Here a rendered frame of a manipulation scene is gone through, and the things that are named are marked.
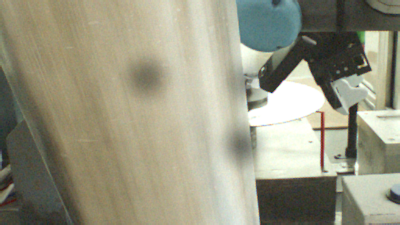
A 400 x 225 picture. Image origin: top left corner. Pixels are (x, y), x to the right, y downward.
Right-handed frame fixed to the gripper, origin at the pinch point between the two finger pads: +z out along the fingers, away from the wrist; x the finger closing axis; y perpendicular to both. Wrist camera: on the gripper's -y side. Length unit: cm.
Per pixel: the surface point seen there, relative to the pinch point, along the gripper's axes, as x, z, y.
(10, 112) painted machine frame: 27, -11, -74
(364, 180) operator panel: -13.6, 1.6, 0.3
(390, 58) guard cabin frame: 49, 37, 13
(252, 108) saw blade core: 6.6, -1.6, -15.1
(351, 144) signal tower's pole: 18.0, 30.3, -3.9
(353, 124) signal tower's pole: 20.1, 26.4, -1.5
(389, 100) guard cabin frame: 43, 47, 9
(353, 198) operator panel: -17.8, -1.3, -1.4
